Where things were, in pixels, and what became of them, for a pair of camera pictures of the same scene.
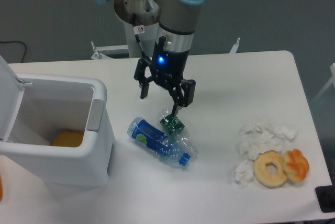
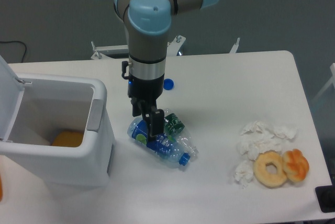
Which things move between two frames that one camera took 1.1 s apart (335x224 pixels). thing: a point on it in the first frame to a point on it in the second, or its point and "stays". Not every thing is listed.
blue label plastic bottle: (173, 147) stays
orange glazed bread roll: (296, 164) stays
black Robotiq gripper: (167, 68) to (142, 92)
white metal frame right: (332, 68) stays
